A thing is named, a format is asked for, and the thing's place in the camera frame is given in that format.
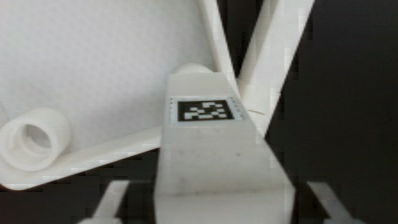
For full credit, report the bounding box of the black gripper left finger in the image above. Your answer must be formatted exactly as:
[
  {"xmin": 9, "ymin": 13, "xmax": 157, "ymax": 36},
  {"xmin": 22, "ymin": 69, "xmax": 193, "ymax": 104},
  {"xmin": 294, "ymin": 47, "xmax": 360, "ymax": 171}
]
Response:
[{"xmin": 77, "ymin": 180, "xmax": 155, "ymax": 224}]

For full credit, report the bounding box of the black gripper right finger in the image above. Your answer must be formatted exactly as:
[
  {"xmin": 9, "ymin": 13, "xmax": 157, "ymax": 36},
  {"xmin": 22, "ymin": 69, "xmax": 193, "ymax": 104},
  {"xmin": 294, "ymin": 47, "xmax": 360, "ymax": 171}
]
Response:
[{"xmin": 292, "ymin": 181, "xmax": 368, "ymax": 224}]

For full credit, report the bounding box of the white desk leg with screw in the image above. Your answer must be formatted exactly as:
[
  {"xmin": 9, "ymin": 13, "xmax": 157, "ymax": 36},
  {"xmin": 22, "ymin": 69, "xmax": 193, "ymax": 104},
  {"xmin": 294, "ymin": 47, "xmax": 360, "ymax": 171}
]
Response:
[{"xmin": 155, "ymin": 64, "xmax": 296, "ymax": 224}]

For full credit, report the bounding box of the white desk top tray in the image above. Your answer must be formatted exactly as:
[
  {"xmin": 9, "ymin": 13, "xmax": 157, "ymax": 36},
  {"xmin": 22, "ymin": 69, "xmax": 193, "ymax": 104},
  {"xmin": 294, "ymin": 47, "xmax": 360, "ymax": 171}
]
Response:
[{"xmin": 0, "ymin": 0, "xmax": 233, "ymax": 190}]

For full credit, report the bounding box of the white front barrier rail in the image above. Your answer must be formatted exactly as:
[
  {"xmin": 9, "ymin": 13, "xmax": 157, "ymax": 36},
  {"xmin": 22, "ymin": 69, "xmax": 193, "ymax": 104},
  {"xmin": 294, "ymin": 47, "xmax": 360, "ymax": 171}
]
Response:
[{"xmin": 239, "ymin": 0, "xmax": 315, "ymax": 134}]

